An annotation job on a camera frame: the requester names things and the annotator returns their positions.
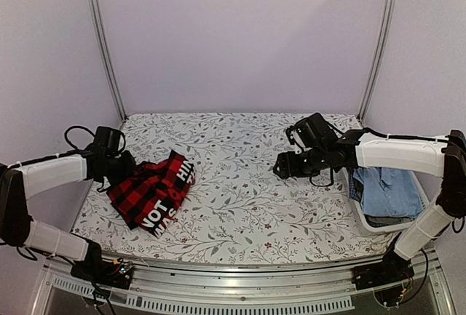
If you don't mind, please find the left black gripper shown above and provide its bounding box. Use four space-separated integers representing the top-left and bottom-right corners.
106 150 138 186

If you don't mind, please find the right aluminium frame post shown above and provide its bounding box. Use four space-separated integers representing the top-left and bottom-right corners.
358 0 396 123

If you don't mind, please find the left aluminium frame post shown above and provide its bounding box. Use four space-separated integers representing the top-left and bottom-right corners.
88 0 127 122

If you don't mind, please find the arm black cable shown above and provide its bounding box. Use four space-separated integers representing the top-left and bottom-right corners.
63 125 97 151
308 169 336 188

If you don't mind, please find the dark checked shirt in basket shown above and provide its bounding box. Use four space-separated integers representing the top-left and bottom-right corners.
347 169 363 202

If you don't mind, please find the floral patterned table cloth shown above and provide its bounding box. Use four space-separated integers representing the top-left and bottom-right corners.
73 113 394 265

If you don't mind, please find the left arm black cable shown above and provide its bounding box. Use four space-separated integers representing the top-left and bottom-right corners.
63 125 97 151

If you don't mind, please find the light blue collared shirt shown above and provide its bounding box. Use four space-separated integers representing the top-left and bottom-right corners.
351 167 423 218

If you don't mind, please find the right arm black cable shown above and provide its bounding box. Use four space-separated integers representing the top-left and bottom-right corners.
308 169 336 188

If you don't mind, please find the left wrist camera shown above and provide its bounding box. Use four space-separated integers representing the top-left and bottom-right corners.
92 126 126 157

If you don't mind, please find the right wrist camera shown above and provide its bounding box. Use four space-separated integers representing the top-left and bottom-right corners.
285 113 339 150

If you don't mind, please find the aluminium front rail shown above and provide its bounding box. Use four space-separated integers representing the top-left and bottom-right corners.
31 249 459 314

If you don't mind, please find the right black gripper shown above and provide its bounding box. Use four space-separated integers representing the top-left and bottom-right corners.
273 146 328 180

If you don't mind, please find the aluminium frame post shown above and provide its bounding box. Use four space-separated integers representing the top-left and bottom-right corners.
88 0 127 122
358 0 396 123

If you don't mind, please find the red black plaid shirt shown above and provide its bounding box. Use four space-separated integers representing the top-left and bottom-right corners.
106 151 195 238

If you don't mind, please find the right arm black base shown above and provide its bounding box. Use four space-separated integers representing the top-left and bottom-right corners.
351 250 414 290

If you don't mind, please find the white plastic laundry basket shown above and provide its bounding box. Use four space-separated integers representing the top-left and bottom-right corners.
341 170 429 236

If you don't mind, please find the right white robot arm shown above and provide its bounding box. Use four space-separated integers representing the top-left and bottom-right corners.
272 129 465 283

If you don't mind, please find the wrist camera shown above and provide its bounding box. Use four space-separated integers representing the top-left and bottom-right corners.
92 126 126 157
285 113 339 150

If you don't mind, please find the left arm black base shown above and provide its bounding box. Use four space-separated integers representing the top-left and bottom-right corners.
71 239 134 290

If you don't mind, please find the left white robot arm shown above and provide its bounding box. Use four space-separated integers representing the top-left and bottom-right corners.
1 151 135 282

